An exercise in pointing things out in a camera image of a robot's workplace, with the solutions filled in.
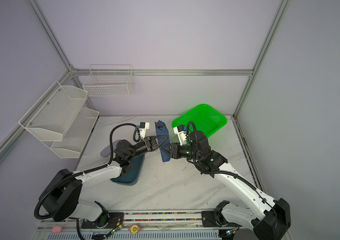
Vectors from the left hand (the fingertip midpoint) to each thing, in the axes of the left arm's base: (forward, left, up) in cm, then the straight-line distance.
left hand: (167, 138), depth 68 cm
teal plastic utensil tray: (-8, +21, -26) cm, 35 cm away
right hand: (-4, +3, -2) cm, 5 cm away
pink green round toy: (-32, +15, -27) cm, 44 cm away
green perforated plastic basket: (+42, -28, -30) cm, 59 cm away
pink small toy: (-32, +53, -31) cm, 69 cm away
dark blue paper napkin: (+3, +3, +2) cm, 5 cm away
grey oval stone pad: (+11, +42, -31) cm, 53 cm away
